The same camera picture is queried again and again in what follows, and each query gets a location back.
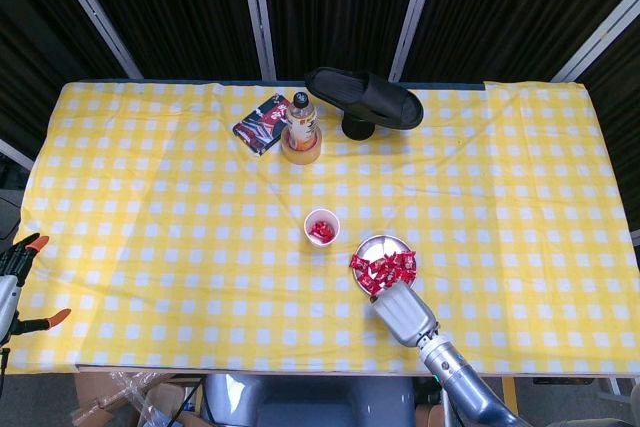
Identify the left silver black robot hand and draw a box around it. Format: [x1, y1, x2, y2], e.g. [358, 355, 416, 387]
[0, 232, 72, 343]

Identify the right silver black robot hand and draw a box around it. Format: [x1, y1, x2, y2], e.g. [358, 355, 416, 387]
[369, 282, 441, 348]

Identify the red candy pile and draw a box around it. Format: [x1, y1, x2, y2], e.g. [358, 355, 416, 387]
[348, 249, 419, 294]
[307, 218, 336, 243]

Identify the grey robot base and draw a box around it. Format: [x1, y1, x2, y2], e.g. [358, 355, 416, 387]
[199, 374, 416, 427]

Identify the white paper cup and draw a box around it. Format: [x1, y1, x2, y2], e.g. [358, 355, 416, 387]
[303, 207, 341, 248]

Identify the round metal plate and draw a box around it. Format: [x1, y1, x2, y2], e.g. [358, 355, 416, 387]
[352, 234, 418, 296]

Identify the brown cardboard box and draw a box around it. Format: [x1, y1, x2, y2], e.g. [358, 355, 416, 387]
[74, 371, 201, 427]

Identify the yellow table leg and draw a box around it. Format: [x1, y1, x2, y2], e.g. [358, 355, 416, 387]
[502, 376, 521, 418]

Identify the clear plastic wrap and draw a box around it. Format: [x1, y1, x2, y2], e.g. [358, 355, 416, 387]
[72, 371, 176, 427]

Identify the yellowish clear tape roll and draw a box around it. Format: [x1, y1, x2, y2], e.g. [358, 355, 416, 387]
[279, 125, 323, 164]

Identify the black mesh pen holder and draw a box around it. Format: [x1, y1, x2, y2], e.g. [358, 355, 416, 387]
[341, 114, 375, 141]

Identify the yellow white checked tablecloth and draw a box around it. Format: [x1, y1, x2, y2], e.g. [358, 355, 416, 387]
[4, 79, 640, 378]

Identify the orange drink plastic bottle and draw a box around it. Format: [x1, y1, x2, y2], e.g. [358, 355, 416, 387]
[284, 91, 319, 151]

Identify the black rubber slipper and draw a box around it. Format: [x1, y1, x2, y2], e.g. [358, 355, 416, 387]
[304, 66, 425, 131]

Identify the dark blue red snack box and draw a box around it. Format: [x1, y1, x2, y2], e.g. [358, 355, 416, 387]
[231, 92, 292, 157]

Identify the white partition post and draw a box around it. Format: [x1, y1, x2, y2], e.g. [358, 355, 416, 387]
[388, 0, 443, 82]
[237, 0, 277, 81]
[43, 0, 144, 79]
[0, 139, 35, 172]
[551, 0, 640, 83]

